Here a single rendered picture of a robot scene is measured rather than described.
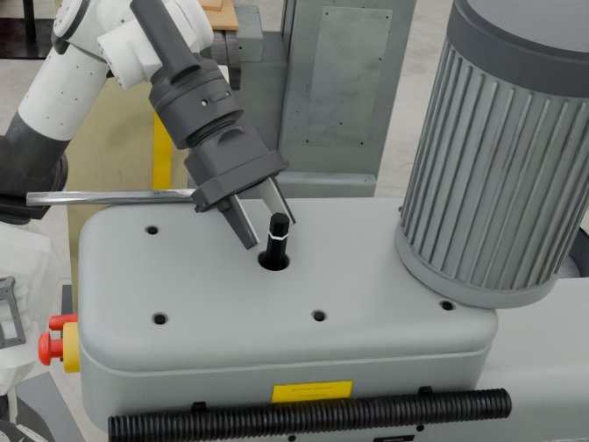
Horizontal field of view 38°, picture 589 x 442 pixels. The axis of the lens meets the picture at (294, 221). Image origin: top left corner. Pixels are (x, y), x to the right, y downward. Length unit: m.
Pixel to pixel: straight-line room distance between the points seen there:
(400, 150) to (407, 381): 3.79
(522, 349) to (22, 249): 0.75
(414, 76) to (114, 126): 2.93
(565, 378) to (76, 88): 0.78
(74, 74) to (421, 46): 4.73
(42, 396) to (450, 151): 2.07
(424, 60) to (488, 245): 4.80
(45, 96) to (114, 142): 1.65
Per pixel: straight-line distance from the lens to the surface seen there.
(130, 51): 0.97
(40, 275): 1.38
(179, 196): 1.05
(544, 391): 1.14
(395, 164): 4.61
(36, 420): 2.51
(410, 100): 5.22
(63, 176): 1.38
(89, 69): 1.27
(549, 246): 0.96
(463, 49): 0.85
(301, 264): 0.98
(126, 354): 0.88
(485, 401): 1.01
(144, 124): 2.90
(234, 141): 0.96
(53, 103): 1.29
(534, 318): 1.20
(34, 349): 1.28
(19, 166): 1.34
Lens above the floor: 2.54
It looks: 38 degrees down
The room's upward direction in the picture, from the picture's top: 9 degrees clockwise
